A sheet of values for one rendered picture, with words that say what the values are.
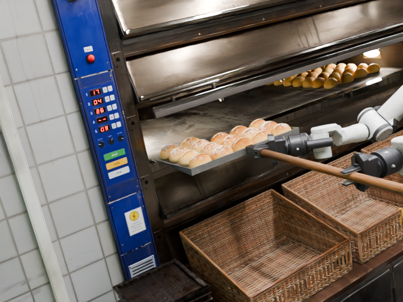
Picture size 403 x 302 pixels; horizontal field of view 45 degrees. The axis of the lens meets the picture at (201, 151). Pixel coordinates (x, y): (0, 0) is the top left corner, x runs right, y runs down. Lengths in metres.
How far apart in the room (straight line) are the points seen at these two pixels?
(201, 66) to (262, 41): 0.36
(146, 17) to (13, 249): 1.02
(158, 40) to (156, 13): 0.11
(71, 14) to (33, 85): 0.29
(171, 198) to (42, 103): 0.69
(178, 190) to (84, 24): 0.80
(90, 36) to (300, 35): 1.08
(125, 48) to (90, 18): 0.18
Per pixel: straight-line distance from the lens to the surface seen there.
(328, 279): 2.16
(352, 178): 1.55
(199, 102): 1.95
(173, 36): 2.06
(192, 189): 2.16
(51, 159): 1.89
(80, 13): 1.87
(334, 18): 2.67
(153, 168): 2.05
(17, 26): 1.83
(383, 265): 2.29
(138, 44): 1.98
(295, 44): 2.44
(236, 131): 2.12
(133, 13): 1.98
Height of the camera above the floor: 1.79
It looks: 17 degrees down
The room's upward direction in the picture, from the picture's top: 11 degrees counter-clockwise
